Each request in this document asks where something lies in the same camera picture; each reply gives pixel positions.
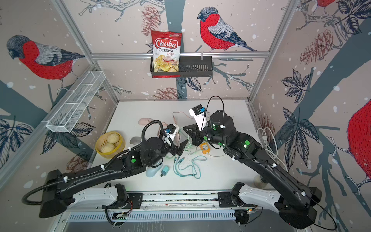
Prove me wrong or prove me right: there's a light blue computer mouse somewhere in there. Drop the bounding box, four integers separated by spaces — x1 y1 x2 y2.
146 165 162 178

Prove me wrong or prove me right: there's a red Chuba cassava chips bag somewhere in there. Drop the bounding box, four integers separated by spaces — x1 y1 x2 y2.
151 31 182 72

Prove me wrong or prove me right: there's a silver grey computer mouse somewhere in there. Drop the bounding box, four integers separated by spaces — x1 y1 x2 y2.
129 136 142 145

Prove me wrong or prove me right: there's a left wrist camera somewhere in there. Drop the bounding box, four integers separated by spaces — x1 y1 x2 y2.
163 124 180 145

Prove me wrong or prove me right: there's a pink computer mouse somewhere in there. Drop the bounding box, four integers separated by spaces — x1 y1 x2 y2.
138 118 153 126

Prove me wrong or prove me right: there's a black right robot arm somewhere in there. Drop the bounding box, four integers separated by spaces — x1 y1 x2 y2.
184 104 322 230

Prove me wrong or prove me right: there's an aluminium frame corner post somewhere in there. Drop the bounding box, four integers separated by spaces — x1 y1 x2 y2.
51 0 119 104

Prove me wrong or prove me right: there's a light green charging cable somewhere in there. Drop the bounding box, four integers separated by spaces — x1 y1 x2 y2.
166 136 203 159

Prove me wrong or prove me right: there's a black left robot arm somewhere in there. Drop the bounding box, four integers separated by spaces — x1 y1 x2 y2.
21 120 188 218

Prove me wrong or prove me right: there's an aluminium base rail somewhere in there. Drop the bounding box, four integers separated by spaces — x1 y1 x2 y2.
62 189 302 224

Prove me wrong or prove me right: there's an orange power strip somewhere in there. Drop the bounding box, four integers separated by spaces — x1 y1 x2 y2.
199 142 210 154

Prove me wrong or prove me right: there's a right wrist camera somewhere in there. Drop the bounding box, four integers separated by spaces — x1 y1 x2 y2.
189 104 207 131

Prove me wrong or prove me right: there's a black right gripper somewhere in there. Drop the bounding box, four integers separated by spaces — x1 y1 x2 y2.
182 123 229 149

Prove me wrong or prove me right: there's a teal charging cable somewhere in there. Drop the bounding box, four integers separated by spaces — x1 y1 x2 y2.
173 155 208 179

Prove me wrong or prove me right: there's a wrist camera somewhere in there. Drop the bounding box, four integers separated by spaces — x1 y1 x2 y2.
189 104 207 131
163 124 180 145

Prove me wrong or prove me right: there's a horizontal aluminium frame bar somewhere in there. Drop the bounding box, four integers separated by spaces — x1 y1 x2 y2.
90 51 271 61

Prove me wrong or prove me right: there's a white wire mesh shelf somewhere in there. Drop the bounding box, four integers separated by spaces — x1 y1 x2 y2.
46 71 106 132

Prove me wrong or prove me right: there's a pink charging cable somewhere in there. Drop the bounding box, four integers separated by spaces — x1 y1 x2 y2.
157 111 192 137

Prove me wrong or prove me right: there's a teal charger plug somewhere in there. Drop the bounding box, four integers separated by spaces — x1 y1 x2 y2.
160 166 170 177

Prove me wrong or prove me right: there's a black wire wall basket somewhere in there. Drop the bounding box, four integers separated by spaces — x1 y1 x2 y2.
150 56 213 78

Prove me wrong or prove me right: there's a yellow bowl with buns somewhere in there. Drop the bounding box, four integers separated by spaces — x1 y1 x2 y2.
95 131 126 159

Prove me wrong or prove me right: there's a white coiled power cable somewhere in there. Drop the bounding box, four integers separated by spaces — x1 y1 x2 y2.
256 127 289 172

